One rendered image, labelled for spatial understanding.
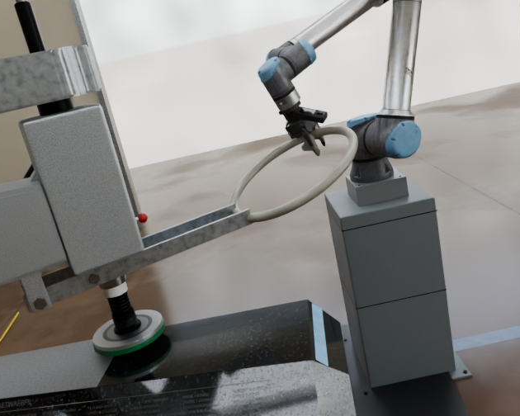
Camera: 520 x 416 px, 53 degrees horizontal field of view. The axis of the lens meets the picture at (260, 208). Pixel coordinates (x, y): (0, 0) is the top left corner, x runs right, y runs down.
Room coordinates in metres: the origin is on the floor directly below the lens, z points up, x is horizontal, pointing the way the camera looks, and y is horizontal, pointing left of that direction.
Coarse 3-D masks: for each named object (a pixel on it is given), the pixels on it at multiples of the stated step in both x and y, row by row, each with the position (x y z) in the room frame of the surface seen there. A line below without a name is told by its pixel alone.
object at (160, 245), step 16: (224, 208) 1.65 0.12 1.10; (192, 224) 1.60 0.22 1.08; (208, 224) 1.52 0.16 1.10; (224, 224) 1.53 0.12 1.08; (240, 224) 1.55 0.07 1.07; (144, 240) 1.54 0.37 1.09; (160, 240) 1.56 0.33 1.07; (176, 240) 1.47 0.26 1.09; (192, 240) 1.49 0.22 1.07; (208, 240) 1.50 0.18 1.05; (144, 256) 1.43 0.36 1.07; (160, 256) 1.44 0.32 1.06; (64, 272) 1.44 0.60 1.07; (96, 272) 1.37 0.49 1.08; (112, 272) 1.39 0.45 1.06; (128, 272) 1.40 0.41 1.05; (48, 288) 1.32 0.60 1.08; (64, 288) 1.33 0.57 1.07; (80, 288) 1.35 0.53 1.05
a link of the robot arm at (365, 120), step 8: (376, 112) 2.20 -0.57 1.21; (352, 120) 2.16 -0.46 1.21; (360, 120) 2.14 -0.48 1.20; (368, 120) 2.13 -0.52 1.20; (352, 128) 2.16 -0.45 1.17; (360, 128) 2.14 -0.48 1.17; (360, 136) 2.12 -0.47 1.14; (360, 144) 2.13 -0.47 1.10; (360, 152) 2.15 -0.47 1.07; (368, 152) 2.11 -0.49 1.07
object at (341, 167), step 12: (312, 132) 1.87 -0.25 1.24; (324, 132) 1.83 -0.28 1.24; (336, 132) 1.78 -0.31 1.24; (348, 132) 1.68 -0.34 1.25; (288, 144) 1.91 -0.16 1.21; (348, 144) 1.61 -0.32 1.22; (276, 156) 1.92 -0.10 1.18; (348, 156) 1.54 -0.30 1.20; (252, 168) 1.89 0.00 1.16; (336, 168) 1.50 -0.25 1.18; (240, 180) 1.86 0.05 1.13; (324, 180) 1.48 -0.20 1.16; (336, 180) 1.49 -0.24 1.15; (240, 192) 1.80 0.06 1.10; (312, 192) 1.47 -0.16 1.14; (288, 204) 1.48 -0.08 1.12; (300, 204) 1.47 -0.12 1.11; (252, 216) 1.54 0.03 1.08; (264, 216) 1.51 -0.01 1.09; (276, 216) 1.49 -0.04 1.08
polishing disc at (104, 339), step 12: (144, 312) 1.52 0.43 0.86; (156, 312) 1.50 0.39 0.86; (108, 324) 1.49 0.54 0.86; (144, 324) 1.43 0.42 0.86; (156, 324) 1.42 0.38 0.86; (96, 336) 1.43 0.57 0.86; (108, 336) 1.41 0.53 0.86; (120, 336) 1.39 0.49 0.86; (132, 336) 1.38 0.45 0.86; (144, 336) 1.36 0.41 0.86; (108, 348) 1.34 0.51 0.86; (120, 348) 1.33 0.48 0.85
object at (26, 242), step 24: (0, 192) 1.28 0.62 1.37; (24, 192) 1.30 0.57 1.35; (0, 216) 1.26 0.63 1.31; (24, 216) 1.28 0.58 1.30; (48, 216) 1.30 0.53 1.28; (0, 240) 1.26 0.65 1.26; (24, 240) 1.28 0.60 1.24; (48, 240) 1.30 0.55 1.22; (0, 264) 1.25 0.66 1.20; (24, 264) 1.27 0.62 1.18; (48, 264) 1.29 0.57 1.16; (24, 288) 1.27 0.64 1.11
